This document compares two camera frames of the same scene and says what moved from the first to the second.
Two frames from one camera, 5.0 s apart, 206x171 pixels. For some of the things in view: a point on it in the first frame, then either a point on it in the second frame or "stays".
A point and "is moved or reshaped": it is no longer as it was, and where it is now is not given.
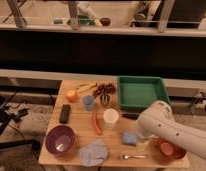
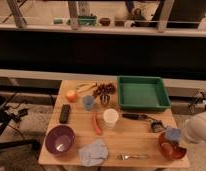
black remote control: (64, 114) stays
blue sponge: (129, 137) is moved or reshaped
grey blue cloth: (93, 154) stays
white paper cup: (110, 117) stays
